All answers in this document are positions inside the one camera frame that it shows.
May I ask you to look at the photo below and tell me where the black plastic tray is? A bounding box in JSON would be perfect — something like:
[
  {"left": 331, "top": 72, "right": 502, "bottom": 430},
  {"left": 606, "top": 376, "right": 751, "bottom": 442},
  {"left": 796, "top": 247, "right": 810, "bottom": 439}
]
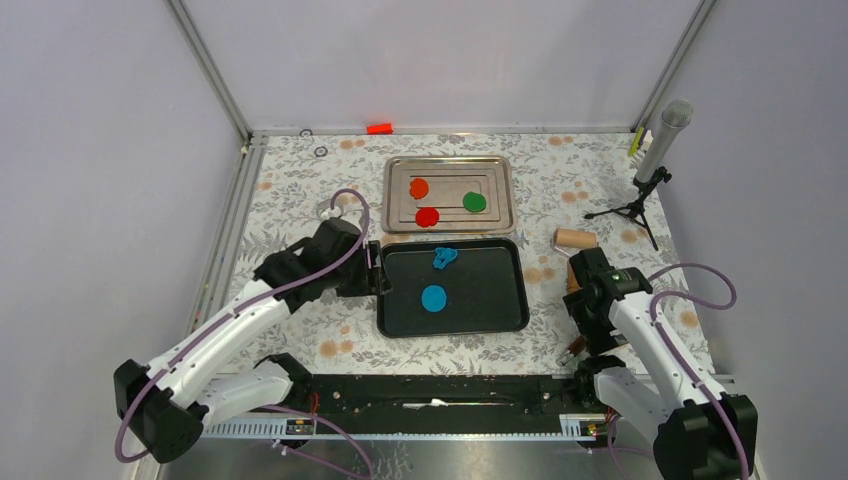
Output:
[{"left": 377, "top": 238, "right": 530, "bottom": 338}]

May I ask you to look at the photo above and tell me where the grey microphone on tripod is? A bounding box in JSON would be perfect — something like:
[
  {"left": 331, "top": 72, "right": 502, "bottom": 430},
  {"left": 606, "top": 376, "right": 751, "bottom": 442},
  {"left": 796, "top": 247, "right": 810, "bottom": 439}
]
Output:
[{"left": 583, "top": 99, "right": 694, "bottom": 251}]

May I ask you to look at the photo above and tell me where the small glass bowl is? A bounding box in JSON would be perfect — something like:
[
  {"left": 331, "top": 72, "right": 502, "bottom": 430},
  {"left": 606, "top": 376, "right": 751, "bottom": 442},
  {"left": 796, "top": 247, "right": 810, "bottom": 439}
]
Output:
[{"left": 316, "top": 200, "right": 344, "bottom": 221}]

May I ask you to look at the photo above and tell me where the green dough disc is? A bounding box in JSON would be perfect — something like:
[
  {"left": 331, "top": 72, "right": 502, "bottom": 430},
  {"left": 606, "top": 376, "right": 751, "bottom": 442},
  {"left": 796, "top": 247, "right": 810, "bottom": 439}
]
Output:
[{"left": 462, "top": 191, "right": 488, "bottom": 213}]

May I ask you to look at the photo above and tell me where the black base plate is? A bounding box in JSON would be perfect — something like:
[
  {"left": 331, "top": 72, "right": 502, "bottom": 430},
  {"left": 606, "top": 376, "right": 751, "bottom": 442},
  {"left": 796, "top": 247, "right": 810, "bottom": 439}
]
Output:
[{"left": 278, "top": 374, "right": 612, "bottom": 436}]

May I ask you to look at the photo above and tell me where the orange dough disc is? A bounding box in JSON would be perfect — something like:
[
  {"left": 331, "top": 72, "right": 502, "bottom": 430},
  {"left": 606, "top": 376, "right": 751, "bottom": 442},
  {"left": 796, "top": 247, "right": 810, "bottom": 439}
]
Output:
[{"left": 409, "top": 177, "right": 430, "bottom": 200}]

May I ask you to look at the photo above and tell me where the orange block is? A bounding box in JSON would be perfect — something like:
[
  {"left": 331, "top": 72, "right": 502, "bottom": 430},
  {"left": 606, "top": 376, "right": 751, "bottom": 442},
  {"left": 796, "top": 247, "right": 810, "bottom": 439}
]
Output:
[{"left": 366, "top": 123, "right": 394, "bottom": 135}]

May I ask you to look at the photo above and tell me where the red dough disc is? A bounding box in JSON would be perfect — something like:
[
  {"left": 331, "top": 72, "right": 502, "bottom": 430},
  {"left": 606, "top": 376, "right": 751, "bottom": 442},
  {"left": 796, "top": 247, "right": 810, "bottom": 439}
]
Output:
[{"left": 415, "top": 207, "right": 440, "bottom": 228}]

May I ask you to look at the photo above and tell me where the yellow marker pen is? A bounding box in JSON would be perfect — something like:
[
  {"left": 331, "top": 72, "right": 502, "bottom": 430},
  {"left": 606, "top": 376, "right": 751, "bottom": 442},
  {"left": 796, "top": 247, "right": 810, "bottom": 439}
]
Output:
[{"left": 627, "top": 126, "right": 645, "bottom": 157}]

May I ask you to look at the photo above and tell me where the blue dough piece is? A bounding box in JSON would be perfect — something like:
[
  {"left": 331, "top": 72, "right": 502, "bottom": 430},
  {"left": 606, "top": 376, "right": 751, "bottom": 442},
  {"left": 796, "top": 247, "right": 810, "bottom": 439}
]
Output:
[{"left": 420, "top": 285, "right": 448, "bottom": 313}]

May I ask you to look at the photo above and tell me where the silver metal tray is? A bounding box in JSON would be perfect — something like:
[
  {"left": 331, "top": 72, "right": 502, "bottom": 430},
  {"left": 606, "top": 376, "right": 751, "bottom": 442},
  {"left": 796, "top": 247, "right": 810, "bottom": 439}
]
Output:
[{"left": 382, "top": 156, "right": 518, "bottom": 234}]

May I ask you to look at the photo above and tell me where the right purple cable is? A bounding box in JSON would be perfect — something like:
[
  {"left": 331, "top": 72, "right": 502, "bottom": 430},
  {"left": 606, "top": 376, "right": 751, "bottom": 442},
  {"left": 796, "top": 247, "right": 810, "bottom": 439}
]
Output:
[{"left": 606, "top": 262, "right": 753, "bottom": 480}]

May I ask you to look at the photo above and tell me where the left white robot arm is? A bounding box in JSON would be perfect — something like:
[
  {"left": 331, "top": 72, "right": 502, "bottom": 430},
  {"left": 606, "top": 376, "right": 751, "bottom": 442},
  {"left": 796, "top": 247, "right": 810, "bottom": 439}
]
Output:
[{"left": 113, "top": 218, "right": 390, "bottom": 464}]

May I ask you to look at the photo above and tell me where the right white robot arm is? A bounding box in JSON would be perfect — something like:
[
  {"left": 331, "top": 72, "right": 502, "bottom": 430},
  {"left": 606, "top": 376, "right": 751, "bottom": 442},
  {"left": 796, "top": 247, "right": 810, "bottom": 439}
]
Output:
[{"left": 564, "top": 247, "right": 758, "bottom": 479}]

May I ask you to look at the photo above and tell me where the blue dough scrap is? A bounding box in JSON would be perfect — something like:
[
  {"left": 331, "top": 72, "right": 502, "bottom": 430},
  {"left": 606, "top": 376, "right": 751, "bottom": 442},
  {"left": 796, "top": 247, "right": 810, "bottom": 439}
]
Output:
[{"left": 432, "top": 247, "right": 458, "bottom": 270}]

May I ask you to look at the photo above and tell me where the wooden dough roller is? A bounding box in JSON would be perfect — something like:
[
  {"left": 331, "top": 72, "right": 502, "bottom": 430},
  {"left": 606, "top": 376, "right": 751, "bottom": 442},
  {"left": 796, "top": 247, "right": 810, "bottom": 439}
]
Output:
[{"left": 551, "top": 228, "right": 598, "bottom": 294}]

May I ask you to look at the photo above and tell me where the brown handled tool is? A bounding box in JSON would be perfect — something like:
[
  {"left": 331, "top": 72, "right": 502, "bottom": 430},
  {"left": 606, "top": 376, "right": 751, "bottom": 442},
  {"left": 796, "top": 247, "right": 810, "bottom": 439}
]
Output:
[{"left": 557, "top": 335, "right": 586, "bottom": 366}]

